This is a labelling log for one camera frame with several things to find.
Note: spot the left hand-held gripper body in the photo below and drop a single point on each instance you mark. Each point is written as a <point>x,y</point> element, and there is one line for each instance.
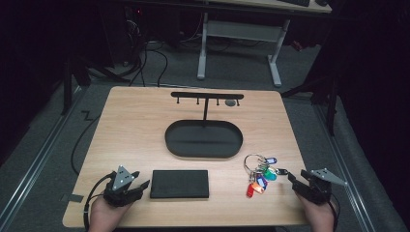
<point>122,180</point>

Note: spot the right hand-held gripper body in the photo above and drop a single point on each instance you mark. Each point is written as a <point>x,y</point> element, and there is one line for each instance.
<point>317,191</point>

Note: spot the key bunch with coloured tags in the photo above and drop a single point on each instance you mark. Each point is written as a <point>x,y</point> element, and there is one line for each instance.
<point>269,175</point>

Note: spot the black wallet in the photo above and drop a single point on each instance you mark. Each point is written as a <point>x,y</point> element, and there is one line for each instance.
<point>179,184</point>

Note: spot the black key rack with tray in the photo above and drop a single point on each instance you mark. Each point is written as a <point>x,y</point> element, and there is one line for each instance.
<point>203,140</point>

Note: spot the person's right hand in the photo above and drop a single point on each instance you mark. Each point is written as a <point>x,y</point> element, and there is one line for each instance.
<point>319,217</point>

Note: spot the person's left hand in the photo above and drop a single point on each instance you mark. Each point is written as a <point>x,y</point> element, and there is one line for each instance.
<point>104,217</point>

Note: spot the dark tape patch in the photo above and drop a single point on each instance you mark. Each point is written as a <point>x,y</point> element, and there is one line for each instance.
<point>74,198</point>

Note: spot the black metal stand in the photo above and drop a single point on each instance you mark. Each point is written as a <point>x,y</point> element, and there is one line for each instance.
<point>67,87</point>
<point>330,103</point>

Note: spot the grey round table grommet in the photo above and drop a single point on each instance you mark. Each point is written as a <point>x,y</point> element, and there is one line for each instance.
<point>230,102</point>

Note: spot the dark computer tower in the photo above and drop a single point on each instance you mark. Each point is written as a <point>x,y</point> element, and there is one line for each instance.
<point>132,29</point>

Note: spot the desk with white legs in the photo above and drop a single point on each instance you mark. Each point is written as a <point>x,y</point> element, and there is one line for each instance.
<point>241,30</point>

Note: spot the black keyboard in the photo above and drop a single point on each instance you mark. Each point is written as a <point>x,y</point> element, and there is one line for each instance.
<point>296,2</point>

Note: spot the black computer mouse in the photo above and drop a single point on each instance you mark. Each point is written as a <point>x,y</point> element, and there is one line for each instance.
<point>321,2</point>

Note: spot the metal floor rail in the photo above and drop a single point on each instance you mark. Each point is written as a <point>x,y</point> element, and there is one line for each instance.
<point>348,174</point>
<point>38,161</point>

